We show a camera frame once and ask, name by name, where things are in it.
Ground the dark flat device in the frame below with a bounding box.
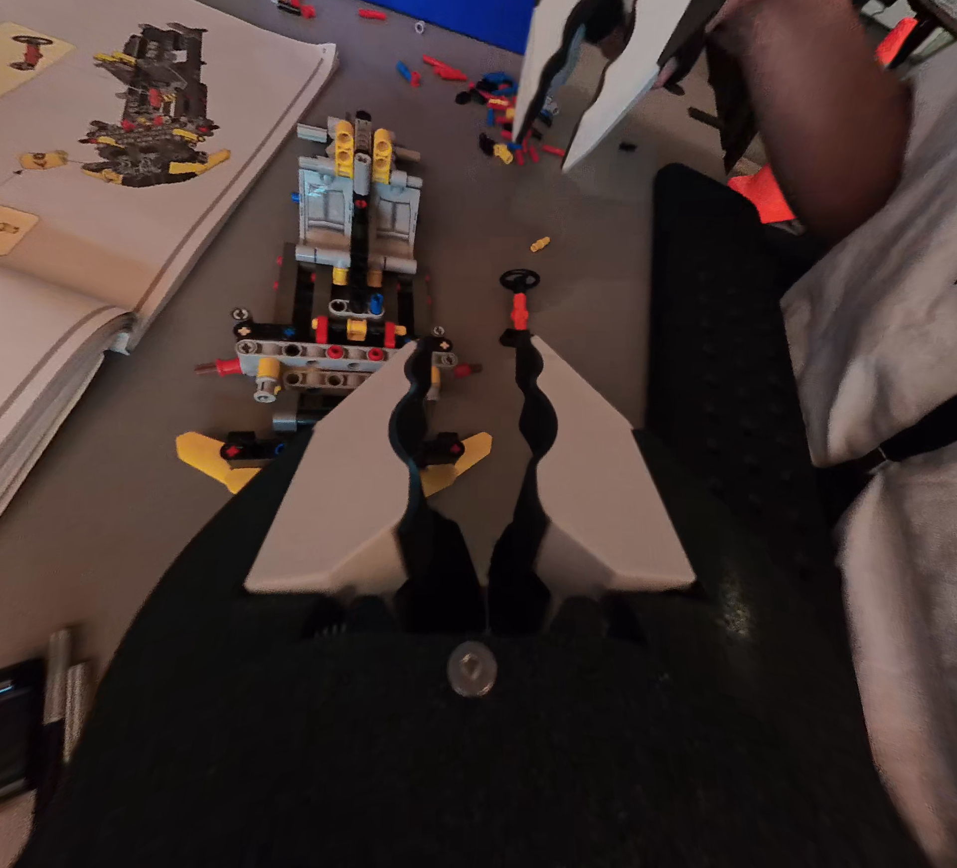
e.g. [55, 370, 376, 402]
[0, 657, 47, 800]

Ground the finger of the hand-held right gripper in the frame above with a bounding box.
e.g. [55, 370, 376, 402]
[512, 0, 616, 145]
[561, 0, 709, 175]

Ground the person's light clothing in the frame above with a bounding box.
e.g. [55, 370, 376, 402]
[780, 57, 957, 865]

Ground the orange traffic cone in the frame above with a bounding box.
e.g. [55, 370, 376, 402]
[873, 16, 921, 69]
[727, 164, 798, 226]

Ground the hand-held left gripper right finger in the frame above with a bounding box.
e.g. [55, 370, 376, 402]
[486, 332, 698, 594]

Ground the lego instruction booklet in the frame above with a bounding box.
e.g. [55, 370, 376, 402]
[0, 0, 339, 514]

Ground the pile of red blue pins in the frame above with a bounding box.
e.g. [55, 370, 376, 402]
[453, 70, 568, 166]

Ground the person's right forearm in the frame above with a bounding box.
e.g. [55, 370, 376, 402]
[706, 0, 915, 243]

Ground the lego car chassis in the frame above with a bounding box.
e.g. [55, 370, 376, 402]
[174, 109, 496, 497]

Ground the black lanyard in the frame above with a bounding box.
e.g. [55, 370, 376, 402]
[871, 416, 957, 469]

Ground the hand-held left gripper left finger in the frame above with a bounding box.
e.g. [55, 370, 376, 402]
[244, 337, 436, 594]

